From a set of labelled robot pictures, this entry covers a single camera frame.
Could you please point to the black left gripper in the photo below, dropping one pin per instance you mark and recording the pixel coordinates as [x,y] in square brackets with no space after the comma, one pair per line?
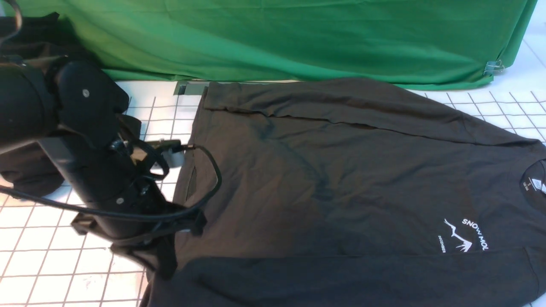
[127,209]

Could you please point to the gray long-sleeved shirt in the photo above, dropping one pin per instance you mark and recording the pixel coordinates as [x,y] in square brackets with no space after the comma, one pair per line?
[357,193]

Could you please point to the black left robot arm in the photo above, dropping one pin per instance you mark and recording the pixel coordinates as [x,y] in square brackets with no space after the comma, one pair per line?
[145,160]

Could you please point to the black clothing pile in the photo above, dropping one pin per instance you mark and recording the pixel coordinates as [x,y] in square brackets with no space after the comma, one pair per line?
[25,170]

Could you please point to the green backdrop cloth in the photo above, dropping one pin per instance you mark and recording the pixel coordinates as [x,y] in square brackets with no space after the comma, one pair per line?
[416,44]

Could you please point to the metal binder clip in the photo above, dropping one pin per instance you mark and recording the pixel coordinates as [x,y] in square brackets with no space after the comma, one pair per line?
[493,67]

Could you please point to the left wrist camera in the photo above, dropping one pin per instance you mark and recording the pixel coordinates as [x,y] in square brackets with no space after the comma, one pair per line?
[173,151]

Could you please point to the gray metal bracket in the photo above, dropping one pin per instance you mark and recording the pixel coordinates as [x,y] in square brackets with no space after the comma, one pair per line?
[191,88]

